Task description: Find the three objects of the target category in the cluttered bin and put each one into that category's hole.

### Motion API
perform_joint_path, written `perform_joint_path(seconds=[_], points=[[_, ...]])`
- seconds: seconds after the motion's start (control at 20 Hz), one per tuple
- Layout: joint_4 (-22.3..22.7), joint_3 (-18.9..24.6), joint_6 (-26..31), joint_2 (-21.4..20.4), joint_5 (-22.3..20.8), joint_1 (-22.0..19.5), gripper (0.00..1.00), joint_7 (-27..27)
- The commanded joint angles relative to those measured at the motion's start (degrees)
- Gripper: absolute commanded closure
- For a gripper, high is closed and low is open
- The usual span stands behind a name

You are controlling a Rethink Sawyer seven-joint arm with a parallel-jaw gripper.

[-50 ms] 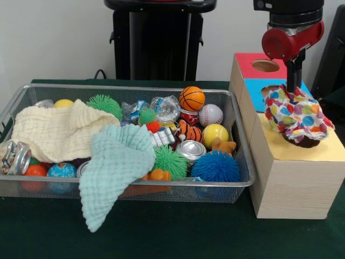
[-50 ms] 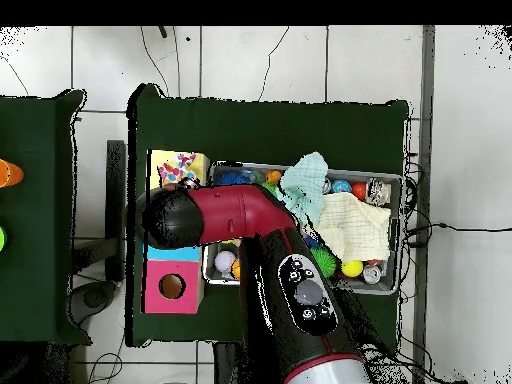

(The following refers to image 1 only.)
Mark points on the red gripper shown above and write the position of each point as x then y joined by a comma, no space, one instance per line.
280,44

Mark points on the colourful spotted fabric scrap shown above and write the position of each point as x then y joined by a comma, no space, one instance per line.
296,113

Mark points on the mint muslin cloth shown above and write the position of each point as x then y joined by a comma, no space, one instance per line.
116,167

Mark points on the wooden box with three holes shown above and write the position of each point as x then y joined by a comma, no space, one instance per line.
296,189

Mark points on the shallow clear mesh bin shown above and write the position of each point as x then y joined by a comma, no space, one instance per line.
188,193

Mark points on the black monitor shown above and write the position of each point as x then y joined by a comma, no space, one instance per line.
337,54

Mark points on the white baseball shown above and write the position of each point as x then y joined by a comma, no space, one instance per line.
211,115

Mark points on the yellow tennis ball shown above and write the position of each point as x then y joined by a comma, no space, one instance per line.
215,135

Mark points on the small orange basketball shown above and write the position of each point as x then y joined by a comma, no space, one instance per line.
192,98

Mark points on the orange tiger plush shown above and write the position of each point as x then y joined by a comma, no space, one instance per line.
191,132

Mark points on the blue spiky ball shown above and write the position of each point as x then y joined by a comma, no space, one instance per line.
215,166

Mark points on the green spiky ball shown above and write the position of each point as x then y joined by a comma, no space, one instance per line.
103,105
169,162

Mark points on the dark green table cloth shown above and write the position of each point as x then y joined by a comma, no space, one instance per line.
172,237

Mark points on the cream muslin cloth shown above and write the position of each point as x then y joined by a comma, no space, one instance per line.
54,132

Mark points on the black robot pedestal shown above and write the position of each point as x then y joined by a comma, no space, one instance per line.
156,46

